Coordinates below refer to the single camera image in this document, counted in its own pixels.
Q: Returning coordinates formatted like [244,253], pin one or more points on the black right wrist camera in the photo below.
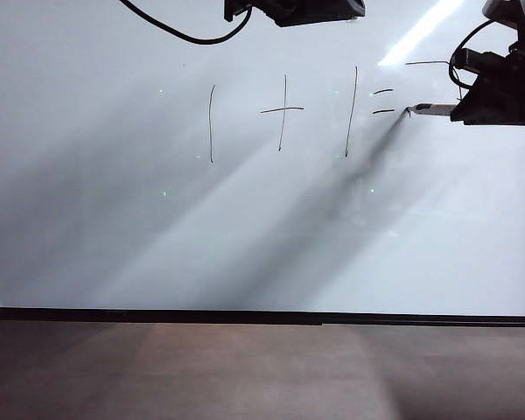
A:
[466,59]

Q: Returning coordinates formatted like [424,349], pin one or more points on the grey and black right robot arm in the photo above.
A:
[507,11]

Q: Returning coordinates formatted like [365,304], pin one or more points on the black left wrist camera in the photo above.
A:
[236,9]

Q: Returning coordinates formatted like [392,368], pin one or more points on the black whiteboard pen tray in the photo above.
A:
[157,321]

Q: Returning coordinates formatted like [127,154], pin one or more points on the black and white marker pen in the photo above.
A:
[437,109]

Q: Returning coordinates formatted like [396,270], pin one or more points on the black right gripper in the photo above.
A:
[507,102]

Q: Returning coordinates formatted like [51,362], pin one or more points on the white whiteboard with black frame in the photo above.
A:
[114,197]

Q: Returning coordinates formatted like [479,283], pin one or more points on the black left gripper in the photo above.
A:
[315,11]

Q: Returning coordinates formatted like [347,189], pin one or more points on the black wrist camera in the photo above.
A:
[236,9]
[466,59]

